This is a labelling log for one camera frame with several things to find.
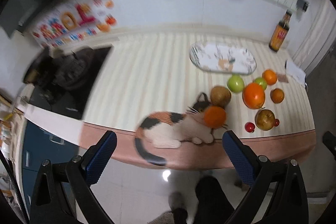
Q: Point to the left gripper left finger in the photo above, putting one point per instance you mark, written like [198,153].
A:
[84,171]

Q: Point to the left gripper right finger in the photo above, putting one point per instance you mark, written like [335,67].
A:
[258,172]

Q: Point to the red cherry tomato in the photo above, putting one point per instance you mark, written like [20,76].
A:
[276,122]
[249,127]

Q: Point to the large orange with stem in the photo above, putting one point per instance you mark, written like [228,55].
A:
[254,96]

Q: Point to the brown pear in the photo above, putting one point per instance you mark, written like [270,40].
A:
[220,96]
[265,119]

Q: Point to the brown pear front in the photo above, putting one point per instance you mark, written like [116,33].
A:
[265,119]

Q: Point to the dark orange right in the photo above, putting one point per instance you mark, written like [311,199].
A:
[277,95]

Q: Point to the small brown card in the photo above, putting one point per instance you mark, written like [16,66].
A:
[282,78]

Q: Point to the white folded paper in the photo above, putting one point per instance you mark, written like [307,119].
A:
[296,72]

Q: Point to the grey slipper left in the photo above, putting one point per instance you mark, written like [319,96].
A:
[178,207]

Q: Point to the small orange upper right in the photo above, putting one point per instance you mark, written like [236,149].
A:
[269,76]

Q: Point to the small green apple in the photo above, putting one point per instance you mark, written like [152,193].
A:
[262,82]

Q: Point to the large green apple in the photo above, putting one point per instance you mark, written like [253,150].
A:
[235,84]

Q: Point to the black gas stove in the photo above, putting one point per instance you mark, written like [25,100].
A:
[68,85]

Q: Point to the black frying pan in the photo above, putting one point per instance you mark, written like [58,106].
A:
[37,71]

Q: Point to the striped cat print tablecloth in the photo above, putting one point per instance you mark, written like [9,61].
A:
[145,73]

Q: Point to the dark soy sauce bottle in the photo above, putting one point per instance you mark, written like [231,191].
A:
[280,32]

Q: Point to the oval floral white plate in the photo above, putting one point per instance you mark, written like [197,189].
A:
[219,57]

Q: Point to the black plug adapter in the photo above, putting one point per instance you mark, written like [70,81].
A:
[302,5]

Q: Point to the colourful fruit wall sticker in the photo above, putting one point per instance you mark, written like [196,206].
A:
[74,21]

